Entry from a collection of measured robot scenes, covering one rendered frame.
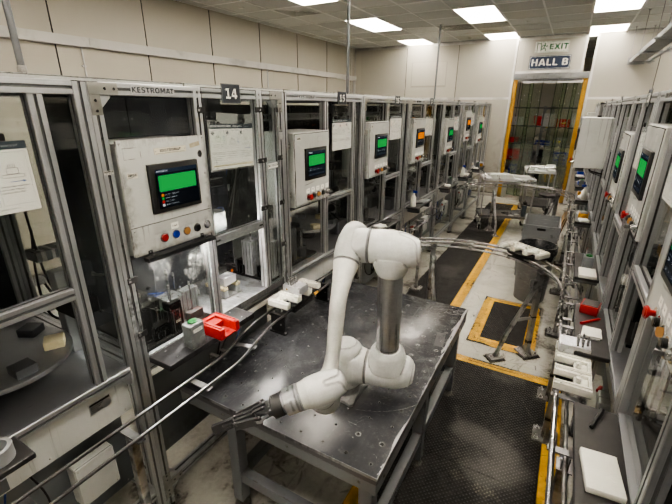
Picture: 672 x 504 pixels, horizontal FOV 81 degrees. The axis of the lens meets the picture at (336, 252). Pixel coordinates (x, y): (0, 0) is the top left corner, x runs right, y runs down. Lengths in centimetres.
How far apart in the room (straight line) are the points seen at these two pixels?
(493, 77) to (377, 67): 276
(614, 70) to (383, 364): 868
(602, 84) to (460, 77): 274
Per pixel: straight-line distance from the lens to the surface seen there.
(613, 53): 985
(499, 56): 997
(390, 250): 146
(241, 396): 202
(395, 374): 180
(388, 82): 1062
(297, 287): 241
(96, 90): 169
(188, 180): 188
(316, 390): 132
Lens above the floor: 195
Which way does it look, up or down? 20 degrees down
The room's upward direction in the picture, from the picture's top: straight up
